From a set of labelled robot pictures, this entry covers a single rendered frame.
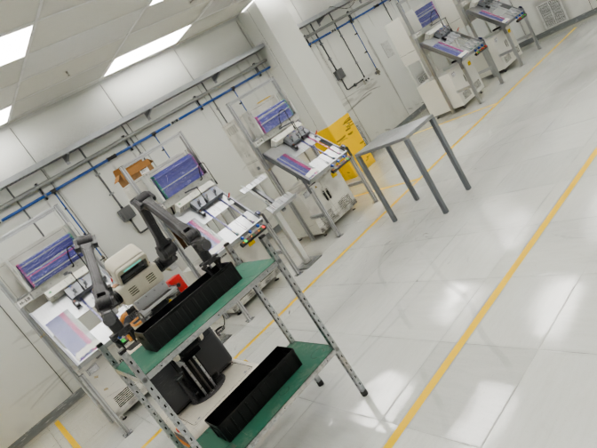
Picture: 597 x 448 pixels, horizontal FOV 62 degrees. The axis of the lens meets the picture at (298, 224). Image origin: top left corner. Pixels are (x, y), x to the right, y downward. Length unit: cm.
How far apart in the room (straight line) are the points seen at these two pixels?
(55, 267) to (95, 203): 185
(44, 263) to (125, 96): 292
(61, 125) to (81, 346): 308
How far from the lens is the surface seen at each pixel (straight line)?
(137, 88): 714
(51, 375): 648
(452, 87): 838
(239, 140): 609
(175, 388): 351
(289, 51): 785
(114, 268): 304
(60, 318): 477
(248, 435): 269
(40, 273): 489
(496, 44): 959
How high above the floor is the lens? 163
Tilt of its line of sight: 13 degrees down
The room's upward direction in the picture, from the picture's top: 32 degrees counter-clockwise
